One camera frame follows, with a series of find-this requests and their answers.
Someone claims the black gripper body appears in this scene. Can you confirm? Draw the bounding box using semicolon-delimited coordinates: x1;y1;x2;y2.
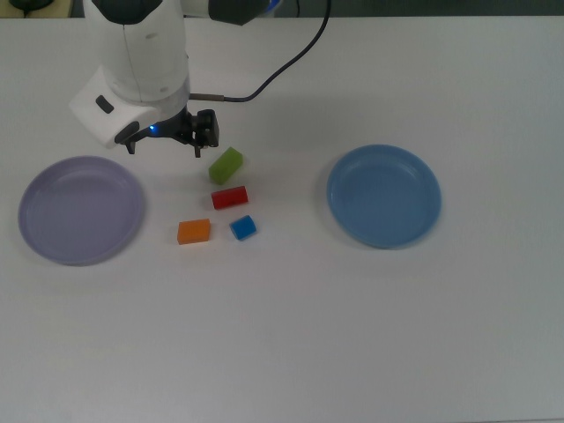
152;110;193;145

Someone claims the green block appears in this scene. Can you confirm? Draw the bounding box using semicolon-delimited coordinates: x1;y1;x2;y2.
207;146;245;185

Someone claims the red block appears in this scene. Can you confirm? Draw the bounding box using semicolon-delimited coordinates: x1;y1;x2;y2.
211;185;250;211

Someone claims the orange block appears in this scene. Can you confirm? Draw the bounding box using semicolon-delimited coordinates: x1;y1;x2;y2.
176;219;212;245

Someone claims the blue block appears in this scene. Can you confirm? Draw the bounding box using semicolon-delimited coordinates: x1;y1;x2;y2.
228;214;259;242

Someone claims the purple plate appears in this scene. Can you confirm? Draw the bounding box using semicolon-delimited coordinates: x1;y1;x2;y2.
17;154;147;267

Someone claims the beige board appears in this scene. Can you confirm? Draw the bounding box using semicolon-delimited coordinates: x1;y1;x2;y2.
0;0;74;19

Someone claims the black round object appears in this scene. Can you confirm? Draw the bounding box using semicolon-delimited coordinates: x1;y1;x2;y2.
8;0;56;13

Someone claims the blue plate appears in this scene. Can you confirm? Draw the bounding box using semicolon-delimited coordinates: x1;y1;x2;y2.
325;144;443;250

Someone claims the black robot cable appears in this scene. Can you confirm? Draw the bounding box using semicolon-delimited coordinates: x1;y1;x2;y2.
189;0;332;105

